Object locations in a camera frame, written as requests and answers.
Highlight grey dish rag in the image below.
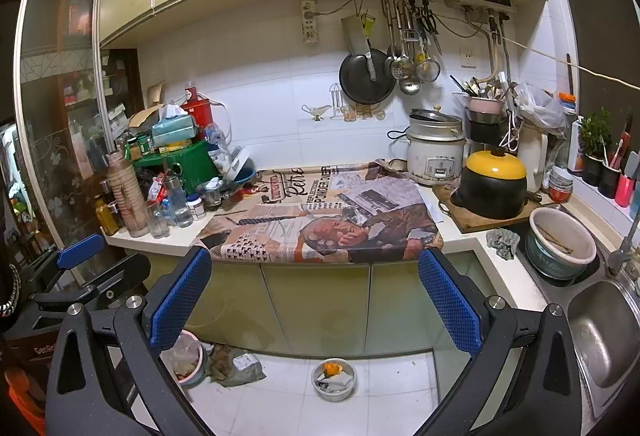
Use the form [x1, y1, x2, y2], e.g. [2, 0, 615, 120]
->
[486, 228, 522, 261]

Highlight kitchenware wall sticker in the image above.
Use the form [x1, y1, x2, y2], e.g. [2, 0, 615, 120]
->
[301, 83, 388, 123]

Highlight green plastic box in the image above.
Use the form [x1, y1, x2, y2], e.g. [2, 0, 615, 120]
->
[132, 141, 221, 182]

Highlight steel faucet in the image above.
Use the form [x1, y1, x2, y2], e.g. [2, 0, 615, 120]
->
[607, 193, 640, 279]

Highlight dark window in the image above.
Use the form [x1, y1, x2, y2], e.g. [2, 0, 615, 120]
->
[560, 0, 640, 177]

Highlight steel cleaver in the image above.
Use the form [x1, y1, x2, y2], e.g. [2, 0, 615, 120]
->
[341, 14, 378, 82]

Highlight white ceramic basin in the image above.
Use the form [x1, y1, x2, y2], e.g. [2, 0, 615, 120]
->
[529, 207, 600, 267]

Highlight glass door display cabinet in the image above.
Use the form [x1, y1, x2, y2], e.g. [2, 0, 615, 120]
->
[0, 0, 141, 262]

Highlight stack of brown paper cups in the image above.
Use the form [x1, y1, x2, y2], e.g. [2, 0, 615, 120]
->
[107, 153, 150, 238]

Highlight beige rope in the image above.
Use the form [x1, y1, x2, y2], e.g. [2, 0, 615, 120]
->
[500, 35, 640, 89]

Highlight white power strip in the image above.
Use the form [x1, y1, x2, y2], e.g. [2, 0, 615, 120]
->
[300, 0, 318, 46]

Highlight stack of small bowls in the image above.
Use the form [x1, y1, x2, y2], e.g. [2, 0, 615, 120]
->
[547, 166, 576, 203]

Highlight black toothbrush cup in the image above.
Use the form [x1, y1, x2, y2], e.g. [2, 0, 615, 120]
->
[598, 161, 622, 199]

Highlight black wok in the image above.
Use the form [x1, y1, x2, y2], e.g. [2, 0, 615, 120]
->
[339, 50, 396, 106]

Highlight yellow oil bottle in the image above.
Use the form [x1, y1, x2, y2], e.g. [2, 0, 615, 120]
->
[95, 196, 120, 237]

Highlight white thermos jug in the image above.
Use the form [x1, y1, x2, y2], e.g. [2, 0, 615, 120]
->
[517, 122, 549, 193]

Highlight steel sink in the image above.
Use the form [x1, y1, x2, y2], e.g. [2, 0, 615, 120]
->
[515, 236, 640, 422]

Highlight wooden cutting board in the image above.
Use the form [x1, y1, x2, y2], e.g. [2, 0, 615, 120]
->
[432, 186, 558, 234]

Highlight grey plastic bag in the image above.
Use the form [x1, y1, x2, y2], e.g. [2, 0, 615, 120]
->
[207, 346, 266, 387]

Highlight white floor bowl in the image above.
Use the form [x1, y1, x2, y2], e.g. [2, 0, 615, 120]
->
[311, 358, 357, 402]

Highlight glass jar with lid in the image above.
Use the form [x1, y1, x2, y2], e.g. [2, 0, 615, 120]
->
[204, 181, 223, 212]

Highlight potted green plant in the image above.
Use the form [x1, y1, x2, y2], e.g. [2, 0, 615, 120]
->
[581, 108, 615, 187]

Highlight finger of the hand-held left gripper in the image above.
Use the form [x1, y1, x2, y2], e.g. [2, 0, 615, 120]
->
[25, 233, 104, 297]
[75, 255, 152, 304]

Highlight metal mesh strainer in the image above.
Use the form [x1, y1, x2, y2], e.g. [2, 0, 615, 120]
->
[415, 1, 442, 84]

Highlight black pot with yellow lid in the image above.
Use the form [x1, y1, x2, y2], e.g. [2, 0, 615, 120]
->
[451, 147, 530, 220]

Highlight black kitchen scissors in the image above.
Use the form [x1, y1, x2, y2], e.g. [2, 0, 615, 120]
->
[417, 0, 443, 56]

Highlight clear water bottle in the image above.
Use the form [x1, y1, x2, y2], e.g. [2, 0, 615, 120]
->
[167, 176, 193, 228]

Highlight white rice cooker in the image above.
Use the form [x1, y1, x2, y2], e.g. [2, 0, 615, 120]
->
[406, 105, 468, 187]

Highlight brown cardboard piece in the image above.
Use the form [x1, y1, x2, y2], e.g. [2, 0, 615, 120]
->
[127, 105, 166, 129]

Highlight pink cup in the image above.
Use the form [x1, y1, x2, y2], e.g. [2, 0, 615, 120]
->
[615, 173, 636, 208]

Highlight clear drinking glass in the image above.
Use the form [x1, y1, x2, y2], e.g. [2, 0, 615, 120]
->
[147, 201, 171, 239]

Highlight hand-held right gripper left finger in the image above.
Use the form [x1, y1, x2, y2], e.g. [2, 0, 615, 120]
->
[45, 246, 226, 436]

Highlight silver chain bracelet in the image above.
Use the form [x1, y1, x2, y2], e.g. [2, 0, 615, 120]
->
[0, 263, 22, 317]

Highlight metal ladle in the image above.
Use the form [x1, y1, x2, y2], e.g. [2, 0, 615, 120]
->
[395, 0, 422, 96]

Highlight red snack packets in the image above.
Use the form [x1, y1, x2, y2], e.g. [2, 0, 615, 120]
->
[146, 173, 168, 202]

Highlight teal tissue pack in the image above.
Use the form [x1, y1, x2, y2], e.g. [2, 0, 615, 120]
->
[151, 116, 197, 148]

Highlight dark metal pot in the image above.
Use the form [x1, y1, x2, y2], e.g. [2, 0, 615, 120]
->
[467, 112, 503, 147]

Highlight clear plastic bag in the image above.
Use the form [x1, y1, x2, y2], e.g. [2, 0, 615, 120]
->
[515, 83, 568, 132]

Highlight teal patterned bowl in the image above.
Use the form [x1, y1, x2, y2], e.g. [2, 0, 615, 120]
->
[525, 236, 596, 281]

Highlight white detergent bottle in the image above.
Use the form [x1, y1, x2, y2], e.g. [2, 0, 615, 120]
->
[569, 118, 587, 173]

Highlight pink waste bin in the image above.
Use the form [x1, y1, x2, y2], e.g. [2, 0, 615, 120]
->
[160, 330, 208, 387]

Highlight newspaper print tablecloth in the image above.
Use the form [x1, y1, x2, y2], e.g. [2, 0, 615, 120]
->
[192, 161, 445, 265]

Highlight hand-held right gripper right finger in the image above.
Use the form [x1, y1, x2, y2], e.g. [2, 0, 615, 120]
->
[410, 248, 583, 436]

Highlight metal slotted spoon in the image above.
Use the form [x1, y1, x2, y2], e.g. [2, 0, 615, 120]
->
[385, 0, 416, 80]

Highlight pink utensil holder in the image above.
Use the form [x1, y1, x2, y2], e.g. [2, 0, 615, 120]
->
[462, 93, 506, 114]

